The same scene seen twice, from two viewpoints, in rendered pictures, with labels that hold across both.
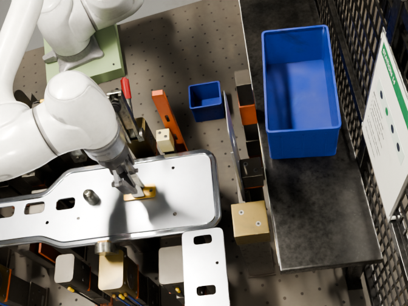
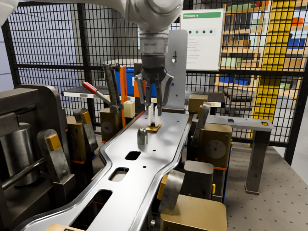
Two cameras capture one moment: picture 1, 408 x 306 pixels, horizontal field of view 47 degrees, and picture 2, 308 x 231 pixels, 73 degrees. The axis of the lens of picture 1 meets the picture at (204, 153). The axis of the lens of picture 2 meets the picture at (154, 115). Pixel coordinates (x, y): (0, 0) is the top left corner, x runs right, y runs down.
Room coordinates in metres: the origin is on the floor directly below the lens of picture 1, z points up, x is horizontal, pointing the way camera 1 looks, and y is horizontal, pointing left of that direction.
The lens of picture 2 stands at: (0.55, 0.87, 1.27)
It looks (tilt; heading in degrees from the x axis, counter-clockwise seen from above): 18 degrees down; 273
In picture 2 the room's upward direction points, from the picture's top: straight up
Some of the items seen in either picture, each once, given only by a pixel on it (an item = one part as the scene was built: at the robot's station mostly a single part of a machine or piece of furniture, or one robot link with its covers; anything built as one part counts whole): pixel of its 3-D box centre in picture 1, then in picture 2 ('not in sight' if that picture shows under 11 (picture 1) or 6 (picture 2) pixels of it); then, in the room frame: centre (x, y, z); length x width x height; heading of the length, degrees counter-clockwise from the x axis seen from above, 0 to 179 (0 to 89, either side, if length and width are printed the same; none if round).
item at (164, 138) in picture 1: (178, 167); (130, 144); (0.69, 0.08, 0.88); 0.04 x 0.04 x 0.37; 77
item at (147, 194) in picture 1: (139, 191); (154, 124); (0.59, 0.19, 1.01); 0.08 x 0.04 x 0.01; 77
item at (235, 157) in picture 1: (234, 150); (173, 70); (0.52, -0.07, 1.17); 0.12 x 0.01 x 0.34; 167
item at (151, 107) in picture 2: (135, 181); (151, 115); (0.60, 0.19, 1.05); 0.03 x 0.01 x 0.07; 77
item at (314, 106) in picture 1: (298, 91); (145, 80); (0.66, -0.27, 1.10); 0.30 x 0.17 x 0.13; 162
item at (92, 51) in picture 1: (69, 47); not in sight; (1.42, 0.36, 0.79); 0.22 x 0.18 x 0.06; 96
